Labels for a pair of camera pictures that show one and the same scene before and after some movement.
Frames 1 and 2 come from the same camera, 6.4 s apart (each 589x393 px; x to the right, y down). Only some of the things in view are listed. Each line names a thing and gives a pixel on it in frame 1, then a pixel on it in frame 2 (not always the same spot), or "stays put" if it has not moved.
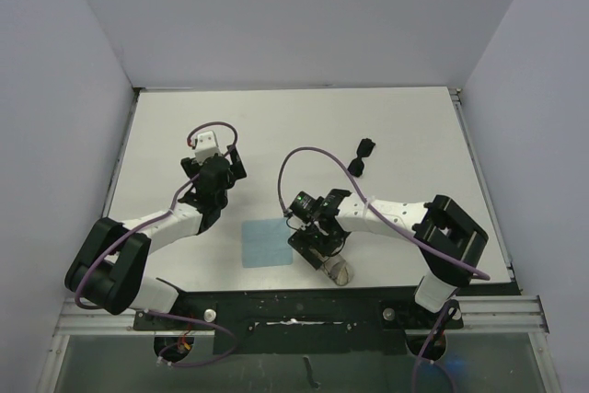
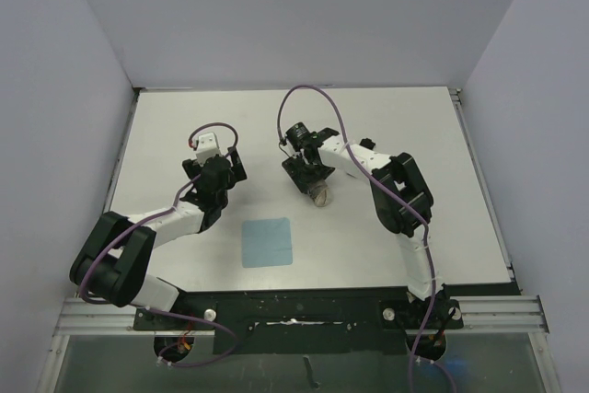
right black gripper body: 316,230 to 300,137
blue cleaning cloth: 265,243 stays put
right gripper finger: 309,249 to 294,167
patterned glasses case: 338,270 to 319,193
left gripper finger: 191,168 stays put
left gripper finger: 237,169 stays put
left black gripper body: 223,199 stays put
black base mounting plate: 300,322 stays put
